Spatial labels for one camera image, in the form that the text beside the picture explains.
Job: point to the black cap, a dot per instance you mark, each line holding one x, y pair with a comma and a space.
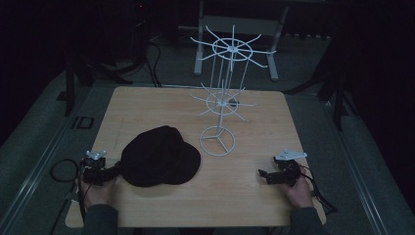
160, 156

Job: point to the person's right hand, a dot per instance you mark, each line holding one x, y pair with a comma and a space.
298, 194

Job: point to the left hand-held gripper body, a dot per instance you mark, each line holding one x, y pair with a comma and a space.
94, 169

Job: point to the grey metal stand frame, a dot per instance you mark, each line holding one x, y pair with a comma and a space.
273, 58

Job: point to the person's left hand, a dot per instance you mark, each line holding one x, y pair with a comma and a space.
98, 194

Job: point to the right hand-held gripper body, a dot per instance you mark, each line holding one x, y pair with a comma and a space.
288, 169

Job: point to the black rectangular floor bracket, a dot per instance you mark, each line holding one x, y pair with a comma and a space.
83, 122

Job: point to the black tripod stand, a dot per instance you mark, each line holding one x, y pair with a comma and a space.
84, 73
336, 94

